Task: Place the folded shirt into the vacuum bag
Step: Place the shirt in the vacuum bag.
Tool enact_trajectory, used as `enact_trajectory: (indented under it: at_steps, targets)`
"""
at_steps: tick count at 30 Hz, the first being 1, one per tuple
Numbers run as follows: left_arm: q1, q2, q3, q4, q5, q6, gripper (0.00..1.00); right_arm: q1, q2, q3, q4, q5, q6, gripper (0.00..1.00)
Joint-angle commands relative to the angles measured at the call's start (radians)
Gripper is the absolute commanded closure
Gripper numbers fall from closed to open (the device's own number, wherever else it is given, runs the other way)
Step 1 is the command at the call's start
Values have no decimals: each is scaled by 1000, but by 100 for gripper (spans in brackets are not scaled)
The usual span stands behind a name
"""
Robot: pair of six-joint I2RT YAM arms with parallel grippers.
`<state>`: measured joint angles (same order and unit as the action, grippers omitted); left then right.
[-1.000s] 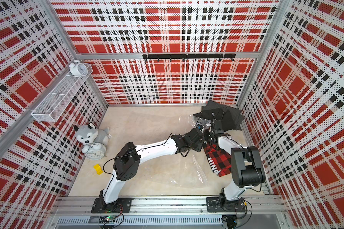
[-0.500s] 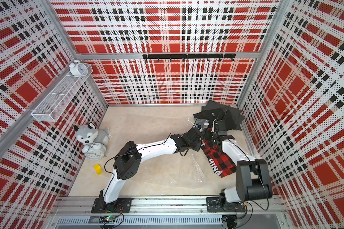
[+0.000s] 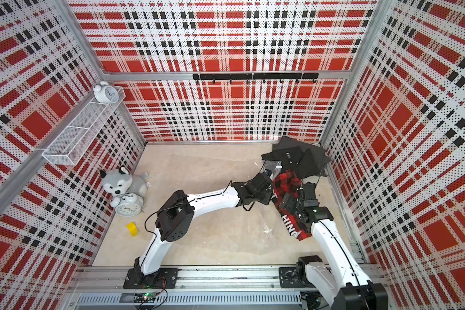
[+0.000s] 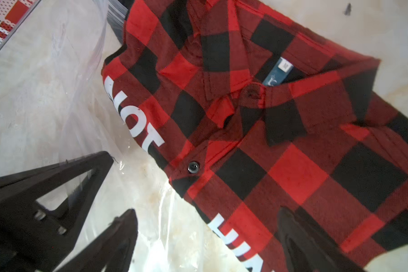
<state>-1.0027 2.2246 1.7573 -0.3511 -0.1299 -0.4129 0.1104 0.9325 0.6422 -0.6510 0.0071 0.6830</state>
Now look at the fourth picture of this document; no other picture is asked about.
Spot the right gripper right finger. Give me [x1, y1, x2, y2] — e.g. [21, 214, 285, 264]
[278, 207, 364, 272]

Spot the red black plaid shirt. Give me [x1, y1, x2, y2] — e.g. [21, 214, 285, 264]
[102, 1, 408, 272]

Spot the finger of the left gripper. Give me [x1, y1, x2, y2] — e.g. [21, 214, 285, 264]
[0, 151, 113, 272]

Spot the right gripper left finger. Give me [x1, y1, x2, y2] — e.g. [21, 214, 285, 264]
[56, 209, 138, 272]

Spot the clear vacuum bag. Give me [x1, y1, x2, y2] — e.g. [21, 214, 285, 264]
[0, 1, 244, 272]

